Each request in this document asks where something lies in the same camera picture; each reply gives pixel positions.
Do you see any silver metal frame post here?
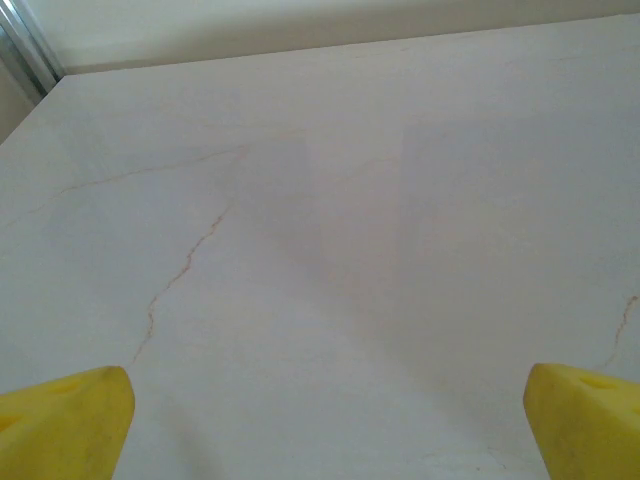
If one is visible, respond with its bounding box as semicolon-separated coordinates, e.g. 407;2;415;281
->
0;0;64;97

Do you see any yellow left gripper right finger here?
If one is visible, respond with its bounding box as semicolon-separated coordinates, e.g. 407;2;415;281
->
523;362;640;480

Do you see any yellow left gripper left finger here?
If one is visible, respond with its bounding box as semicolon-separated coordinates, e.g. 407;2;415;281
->
0;365;136;480

